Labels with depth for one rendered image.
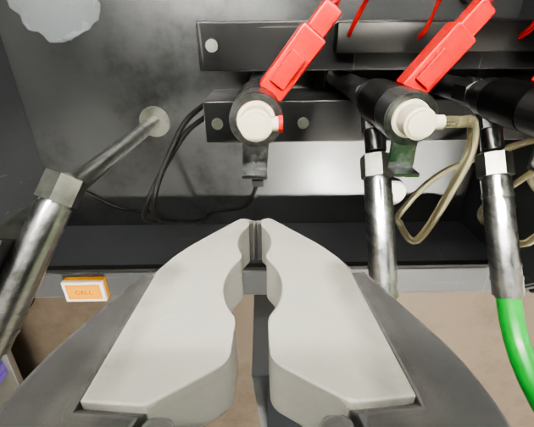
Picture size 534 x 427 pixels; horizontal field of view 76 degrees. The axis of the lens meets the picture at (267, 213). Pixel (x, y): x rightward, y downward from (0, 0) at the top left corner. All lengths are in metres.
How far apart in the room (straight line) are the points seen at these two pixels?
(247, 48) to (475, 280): 0.39
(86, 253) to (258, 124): 0.39
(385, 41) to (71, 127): 0.40
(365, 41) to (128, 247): 0.39
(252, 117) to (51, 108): 0.41
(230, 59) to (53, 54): 0.27
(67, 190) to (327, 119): 0.22
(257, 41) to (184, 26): 0.17
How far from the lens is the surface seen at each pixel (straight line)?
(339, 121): 0.33
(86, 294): 0.49
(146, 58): 0.49
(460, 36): 0.23
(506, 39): 0.36
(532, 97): 0.24
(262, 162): 0.19
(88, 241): 0.55
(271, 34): 0.32
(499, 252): 0.27
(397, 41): 0.32
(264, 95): 0.18
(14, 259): 0.21
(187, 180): 0.51
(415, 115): 0.18
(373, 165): 0.24
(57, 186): 0.21
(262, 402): 0.89
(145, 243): 0.51
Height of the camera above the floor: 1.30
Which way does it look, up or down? 63 degrees down
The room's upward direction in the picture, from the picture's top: 178 degrees clockwise
